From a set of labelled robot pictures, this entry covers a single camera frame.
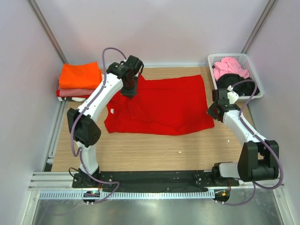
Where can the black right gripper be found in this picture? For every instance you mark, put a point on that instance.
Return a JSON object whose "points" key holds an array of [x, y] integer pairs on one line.
{"points": [[210, 112]]}

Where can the folded orange t shirt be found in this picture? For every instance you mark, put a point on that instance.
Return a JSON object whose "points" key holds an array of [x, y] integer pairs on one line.
{"points": [[87, 76]]}

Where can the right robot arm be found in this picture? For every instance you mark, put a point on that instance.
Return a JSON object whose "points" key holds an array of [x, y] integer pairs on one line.
{"points": [[259, 157]]}

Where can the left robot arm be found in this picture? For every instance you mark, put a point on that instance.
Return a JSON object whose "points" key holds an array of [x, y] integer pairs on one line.
{"points": [[120, 77]]}

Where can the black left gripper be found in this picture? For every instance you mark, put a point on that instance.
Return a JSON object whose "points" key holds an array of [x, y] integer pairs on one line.
{"points": [[131, 93]]}

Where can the white plastic laundry basket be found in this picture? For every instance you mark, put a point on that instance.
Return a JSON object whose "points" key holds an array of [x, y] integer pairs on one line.
{"points": [[245, 63]]}

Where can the aluminium rail frame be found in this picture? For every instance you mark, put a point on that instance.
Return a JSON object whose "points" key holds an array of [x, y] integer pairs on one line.
{"points": [[59, 161]]}

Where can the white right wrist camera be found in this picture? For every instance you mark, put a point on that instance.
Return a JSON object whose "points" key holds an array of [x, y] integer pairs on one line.
{"points": [[232, 95]]}

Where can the slotted white cable duct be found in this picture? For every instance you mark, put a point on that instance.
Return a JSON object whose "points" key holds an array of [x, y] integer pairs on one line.
{"points": [[93, 195]]}

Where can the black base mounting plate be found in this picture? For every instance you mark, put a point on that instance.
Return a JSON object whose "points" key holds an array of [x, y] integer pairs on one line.
{"points": [[154, 180]]}

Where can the black t shirt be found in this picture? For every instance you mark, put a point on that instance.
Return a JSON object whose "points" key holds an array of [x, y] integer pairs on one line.
{"points": [[243, 89]]}

